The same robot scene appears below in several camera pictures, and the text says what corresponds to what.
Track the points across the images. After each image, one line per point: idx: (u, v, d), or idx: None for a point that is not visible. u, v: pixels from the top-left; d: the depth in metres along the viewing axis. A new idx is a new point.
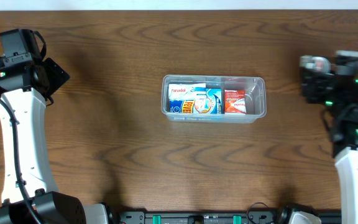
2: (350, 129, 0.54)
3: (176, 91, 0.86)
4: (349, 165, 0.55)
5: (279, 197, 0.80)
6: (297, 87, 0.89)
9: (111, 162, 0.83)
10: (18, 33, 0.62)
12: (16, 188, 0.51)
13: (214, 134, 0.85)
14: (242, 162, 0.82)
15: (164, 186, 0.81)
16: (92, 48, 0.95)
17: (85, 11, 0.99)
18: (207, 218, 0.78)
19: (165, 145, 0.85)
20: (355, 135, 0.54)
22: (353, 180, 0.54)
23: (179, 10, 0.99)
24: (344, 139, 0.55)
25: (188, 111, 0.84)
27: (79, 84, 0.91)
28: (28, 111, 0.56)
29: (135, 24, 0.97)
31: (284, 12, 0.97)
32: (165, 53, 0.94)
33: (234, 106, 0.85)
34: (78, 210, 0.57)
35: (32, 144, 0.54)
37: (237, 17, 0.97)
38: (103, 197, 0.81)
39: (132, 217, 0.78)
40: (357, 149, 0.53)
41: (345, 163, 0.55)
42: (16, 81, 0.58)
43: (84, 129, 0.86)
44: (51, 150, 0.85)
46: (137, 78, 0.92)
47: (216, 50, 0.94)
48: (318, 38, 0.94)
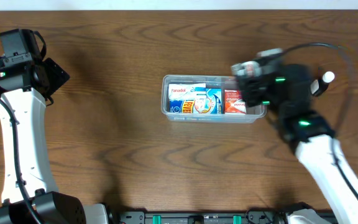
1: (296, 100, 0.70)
2: (296, 124, 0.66)
3: (176, 91, 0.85)
4: (316, 160, 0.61)
5: (279, 197, 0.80)
6: None
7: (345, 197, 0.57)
9: (111, 163, 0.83)
10: (18, 33, 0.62)
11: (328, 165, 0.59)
12: (16, 188, 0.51)
13: (214, 134, 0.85)
14: (242, 162, 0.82)
15: (164, 186, 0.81)
16: (92, 48, 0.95)
17: (85, 11, 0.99)
18: (207, 218, 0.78)
19: (165, 145, 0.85)
20: (302, 127, 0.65)
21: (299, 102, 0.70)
22: (321, 170, 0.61)
23: (179, 10, 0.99)
24: (295, 135, 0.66)
25: (188, 112, 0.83)
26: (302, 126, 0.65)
27: (79, 84, 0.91)
28: (28, 111, 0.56)
29: (135, 24, 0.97)
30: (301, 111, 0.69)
31: (284, 12, 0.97)
32: (165, 53, 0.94)
33: (234, 106, 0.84)
34: (78, 210, 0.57)
35: (32, 144, 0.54)
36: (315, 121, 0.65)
37: (237, 17, 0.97)
38: (103, 197, 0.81)
39: (132, 217, 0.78)
40: (311, 141, 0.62)
41: (307, 158, 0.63)
42: (16, 81, 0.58)
43: (84, 129, 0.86)
44: (51, 150, 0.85)
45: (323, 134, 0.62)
46: (137, 79, 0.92)
47: (216, 50, 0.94)
48: (318, 38, 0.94)
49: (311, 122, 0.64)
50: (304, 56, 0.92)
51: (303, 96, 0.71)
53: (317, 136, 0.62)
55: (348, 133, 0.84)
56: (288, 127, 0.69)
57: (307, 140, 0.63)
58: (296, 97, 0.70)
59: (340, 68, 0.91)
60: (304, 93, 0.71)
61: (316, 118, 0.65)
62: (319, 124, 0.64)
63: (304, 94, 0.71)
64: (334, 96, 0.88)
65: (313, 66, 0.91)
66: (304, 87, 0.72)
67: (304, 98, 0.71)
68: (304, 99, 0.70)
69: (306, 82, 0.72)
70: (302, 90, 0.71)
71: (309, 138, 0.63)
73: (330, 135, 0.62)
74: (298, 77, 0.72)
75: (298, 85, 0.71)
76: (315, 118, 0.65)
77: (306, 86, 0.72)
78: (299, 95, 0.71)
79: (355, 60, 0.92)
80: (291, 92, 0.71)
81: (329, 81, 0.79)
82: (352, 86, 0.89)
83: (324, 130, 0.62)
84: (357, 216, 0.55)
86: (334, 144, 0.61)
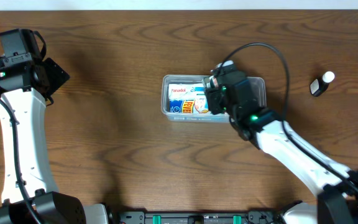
1: (243, 100, 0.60)
2: (248, 122, 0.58)
3: (176, 91, 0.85)
4: (268, 142, 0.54)
5: (278, 197, 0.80)
6: (297, 87, 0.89)
7: (304, 164, 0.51)
9: (111, 162, 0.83)
10: (18, 33, 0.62)
11: (280, 140, 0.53)
12: (16, 188, 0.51)
13: (214, 134, 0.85)
14: (242, 162, 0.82)
15: (164, 186, 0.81)
16: (92, 48, 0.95)
17: (85, 11, 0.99)
18: (207, 218, 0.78)
19: (165, 145, 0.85)
20: (253, 122, 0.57)
21: (248, 101, 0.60)
22: (275, 149, 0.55)
23: (179, 10, 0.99)
24: (251, 132, 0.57)
25: (188, 111, 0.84)
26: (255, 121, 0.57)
27: (79, 84, 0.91)
28: (28, 111, 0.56)
29: (135, 24, 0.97)
30: (252, 109, 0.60)
31: (284, 12, 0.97)
32: (165, 53, 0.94)
33: None
34: (78, 210, 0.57)
35: (32, 144, 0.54)
36: (263, 116, 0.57)
37: (237, 17, 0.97)
38: (103, 197, 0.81)
39: (132, 217, 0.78)
40: (263, 131, 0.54)
41: (263, 144, 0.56)
42: (16, 81, 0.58)
43: (84, 129, 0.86)
44: (51, 150, 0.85)
45: (275, 120, 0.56)
46: (137, 78, 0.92)
47: (216, 50, 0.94)
48: (317, 38, 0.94)
49: (259, 117, 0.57)
50: (304, 56, 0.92)
51: (247, 94, 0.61)
53: (269, 124, 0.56)
55: (348, 133, 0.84)
56: (243, 126, 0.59)
57: (260, 132, 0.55)
58: (240, 98, 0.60)
59: (340, 68, 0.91)
60: (249, 91, 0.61)
61: (264, 113, 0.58)
62: (270, 116, 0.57)
63: (248, 93, 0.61)
64: (334, 96, 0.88)
65: (313, 66, 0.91)
66: (245, 84, 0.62)
67: (250, 96, 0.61)
68: (252, 98, 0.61)
69: (245, 79, 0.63)
70: (245, 89, 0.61)
71: (262, 129, 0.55)
73: (279, 120, 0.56)
74: (236, 79, 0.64)
75: (237, 86, 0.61)
76: (265, 112, 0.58)
77: (247, 84, 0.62)
78: (242, 96, 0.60)
79: (355, 60, 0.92)
80: (235, 92, 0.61)
81: (328, 81, 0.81)
82: (352, 86, 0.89)
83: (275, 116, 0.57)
84: (319, 177, 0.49)
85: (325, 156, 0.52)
86: (283, 124, 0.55)
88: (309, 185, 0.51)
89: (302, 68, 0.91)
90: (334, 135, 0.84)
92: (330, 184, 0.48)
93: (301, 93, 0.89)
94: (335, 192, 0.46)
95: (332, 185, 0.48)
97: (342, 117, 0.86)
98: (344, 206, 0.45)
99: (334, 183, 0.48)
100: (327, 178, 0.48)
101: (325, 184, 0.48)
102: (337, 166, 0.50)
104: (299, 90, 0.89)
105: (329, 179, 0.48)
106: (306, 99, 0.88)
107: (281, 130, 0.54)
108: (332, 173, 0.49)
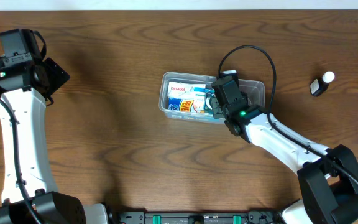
1: (230, 99, 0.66)
2: (237, 117, 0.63)
3: (176, 89, 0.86)
4: (255, 132, 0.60)
5: (278, 197, 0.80)
6: (297, 87, 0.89)
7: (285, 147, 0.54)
9: (111, 163, 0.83)
10: (18, 33, 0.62)
11: (265, 129, 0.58)
12: (16, 188, 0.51)
13: (214, 134, 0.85)
14: (242, 162, 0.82)
15: (164, 186, 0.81)
16: (92, 48, 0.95)
17: (85, 11, 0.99)
18: (207, 218, 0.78)
19: (165, 144, 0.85)
20: (242, 117, 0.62)
21: (237, 99, 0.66)
22: (260, 138, 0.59)
23: (179, 10, 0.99)
24: (240, 127, 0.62)
25: (185, 110, 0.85)
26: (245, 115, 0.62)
27: (79, 84, 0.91)
28: (28, 111, 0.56)
29: (135, 24, 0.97)
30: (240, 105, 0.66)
31: (284, 12, 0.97)
32: (165, 53, 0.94)
33: None
34: (78, 210, 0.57)
35: (32, 143, 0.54)
36: (251, 112, 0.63)
37: (237, 17, 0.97)
38: (102, 197, 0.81)
39: (132, 217, 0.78)
40: (250, 123, 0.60)
41: (251, 135, 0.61)
42: (16, 81, 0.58)
43: (84, 129, 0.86)
44: (51, 150, 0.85)
45: (261, 114, 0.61)
46: (137, 78, 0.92)
47: (216, 50, 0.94)
48: (317, 38, 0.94)
49: (247, 112, 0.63)
50: (304, 56, 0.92)
51: (235, 94, 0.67)
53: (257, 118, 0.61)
55: (348, 133, 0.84)
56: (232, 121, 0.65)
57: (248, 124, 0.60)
58: (229, 98, 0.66)
59: (340, 68, 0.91)
60: (236, 91, 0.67)
61: (252, 109, 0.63)
62: (257, 112, 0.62)
63: (235, 93, 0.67)
64: (334, 96, 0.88)
65: (313, 66, 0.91)
66: (232, 85, 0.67)
67: (238, 96, 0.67)
68: (240, 97, 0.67)
69: (232, 81, 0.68)
70: (232, 89, 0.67)
71: (250, 121, 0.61)
73: (266, 113, 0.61)
74: (224, 81, 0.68)
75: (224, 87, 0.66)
76: (252, 109, 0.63)
77: (233, 85, 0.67)
78: (230, 95, 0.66)
79: (355, 60, 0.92)
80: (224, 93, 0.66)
81: (328, 81, 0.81)
82: (352, 86, 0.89)
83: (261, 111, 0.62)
84: (299, 157, 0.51)
85: (307, 140, 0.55)
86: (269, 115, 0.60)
88: (293, 168, 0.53)
89: (302, 67, 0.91)
90: (334, 135, 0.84)
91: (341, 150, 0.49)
92: (310, 162, 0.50)
93: (301, 93, 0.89)
94: (314, 168, 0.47)
95: (311, 162, 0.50)
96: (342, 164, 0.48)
97: (341, 117, 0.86)
98: (324, 182, 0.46)
99: (313, 160, 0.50)
100: (307, 157, 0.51)
101: (305, 162, 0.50)
102: (316, 147, 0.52)
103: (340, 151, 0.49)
104: (299, 89, 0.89)
105: (308, 158, 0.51)
106: (306, 99, 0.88)
107: (266, 121, 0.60)
108: (311, 152, 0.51)
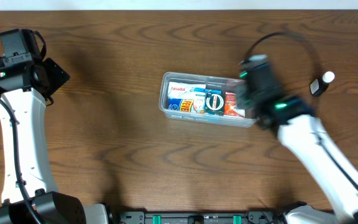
1: (264, 84, 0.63)
2: (272, 109, 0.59)
3: (176, 89, 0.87)
4: (309, 146, 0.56)
5: (278, 197, 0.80)
6: (297, 87, 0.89)
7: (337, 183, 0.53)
9: (111, 163, 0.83)
10: (18, 33, 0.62)
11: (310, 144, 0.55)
12: (16, 188, 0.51)
13: (213, 134, 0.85)
14: (241, 162, 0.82)
15: (164, 186, 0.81)
16: (92, 48, 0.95)
17: (85, 11, 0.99)
18: (207, 218, 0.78)
19: (165, 144, 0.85)
20: (279, 111, 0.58)
21: (271, 85, 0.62)
22: (309, 153, 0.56)
23: (179, 10, 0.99)
24: (273, 119, 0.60)
25: (186, 110, 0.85)
26: (279, 109, 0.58)
27: (79, 84, 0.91)
28: (28, 111, 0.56)
29: (135, 24, 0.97)
30: (274, 97, 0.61)
31: (284, 12, 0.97)
32: (164, 53, 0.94)
33: (234, 109, 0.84)
34: (78, 210, 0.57)
35: (32, 143, 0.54)
36: (289, 104, 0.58)
37: (236, 17, 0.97)
38: (102, 197, 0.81)
39: (132, 217, 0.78)
40: (291, 125, 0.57)
41: (290, 139, 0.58)
42: (16, 81, 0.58)
43: (84, 129, 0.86)
44: (51, 150, 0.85)
45: (305, 115, 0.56)
46: (137, 78, 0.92)
47: (216, 50, 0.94)
48: (317, 38, 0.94)
49: (287, 103, 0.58)
50: (304, 56, 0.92)
51: (268, 79, 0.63)
53: (298, 117, 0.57)
55: (348, 132, 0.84)
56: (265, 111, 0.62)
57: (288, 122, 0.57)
58: (261, 82, 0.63)
59: (340, 68, 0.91)
60: (269, 75, 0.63)
61: (289, 99, 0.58)
62: (296, 105, 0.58)
63: (268, 77, 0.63)
64: (334, 96, 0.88)
65: (313, 66, 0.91)
66: (267, 68, 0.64)
67: (273, 81, 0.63)
68: (275, 83, 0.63)
69: (267, 64, 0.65)
70: (265, 73, 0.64)
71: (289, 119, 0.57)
73: (309, 115, 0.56)
74: (258, 63, 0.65)
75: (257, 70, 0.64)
76: (290, 99, 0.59)
77: (268, 68, 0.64)
78: (263, 79, 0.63)
79: (355, 60, 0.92)
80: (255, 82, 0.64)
81: (328, 81, 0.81)
82: (352, 86, 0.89)
83: (302, 110, 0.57)
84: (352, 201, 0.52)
85: None
86: (314, 122, 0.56)
88: (332, 200, 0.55)
89: (302, 68, 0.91)
90: (334, 134, 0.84)
91: None
92: None
93: (301, 93, 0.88)
94: None
95: None
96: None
97: (341, 117, 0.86)
98: None
99: None
100: None
101: (356, 211, 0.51)
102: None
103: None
104: (299, 89, 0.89)
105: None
106: (306, 99, 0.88)
107: (312, 130, 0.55)
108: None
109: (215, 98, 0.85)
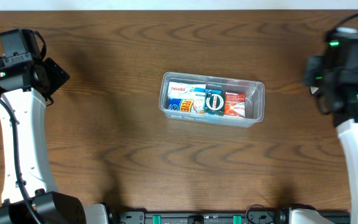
1: (350, 63, 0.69)
2: (348, 94, 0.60)
3: (176, 89, 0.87)
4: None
5: (278, 197, 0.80)
6: (296, 87, 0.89)
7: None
9: (111, 163, 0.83)
10: (18, 33, 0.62)
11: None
12: (16, 188, 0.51)
13: (213, 134, 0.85)
14: (242, 162, 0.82)
15: (164, 186, 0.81)
16: (92, 48, 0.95)
17: (85, 11, 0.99)
18: (207, 218, 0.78)
19: (165, 145, 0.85)
20: None
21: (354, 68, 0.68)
22: None
23: (179, 10, 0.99)
24: (345, 101, 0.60)
25: (186, 110, 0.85)
26: None
27: (79, 84, 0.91)
28: (28, 111, 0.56)
29: (135, 24, 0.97)
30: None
31: (284, 12, 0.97)
32: (164, 53, 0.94)
33: (234, 109, 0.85)
34: (78, 210, 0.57)
35: (32, 143, 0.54)
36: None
37: (237, 17, 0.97)
38: (102, 197, 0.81)
39: (132, 217, 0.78)
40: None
41: (350, 136, 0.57)
42: (16, 81, 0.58)
43: (84, 129, 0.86)
44: (51, 150, 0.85)
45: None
46: (137, 79, 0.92)
47: (216, 50, 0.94)
48: (318, 38, 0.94)
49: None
50: (304, 56, 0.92)
51: (357, 60, 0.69)
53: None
55: None
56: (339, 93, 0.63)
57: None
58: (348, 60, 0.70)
59: None
60: None
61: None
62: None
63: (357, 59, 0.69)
64: None
65: None
66: None
67: None
68: None
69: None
70: None
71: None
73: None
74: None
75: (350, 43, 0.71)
76: None
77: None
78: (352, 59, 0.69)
79: None
80: (346, 62, 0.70)
81: None
82: None
83: None
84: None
85: None
86: None
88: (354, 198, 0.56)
89: (302, 68, 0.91)
90: (333, 135, 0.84)
91: None
92: None
93: (301, 93, 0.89)
94: None
95: None
96: None
97: None
98: None
99: None
100: None
101: None
102: None
103: None
104: (299, 89, 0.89)
105: None
106: (306, 99, 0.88)
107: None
108: None
109: (215, 98, 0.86)
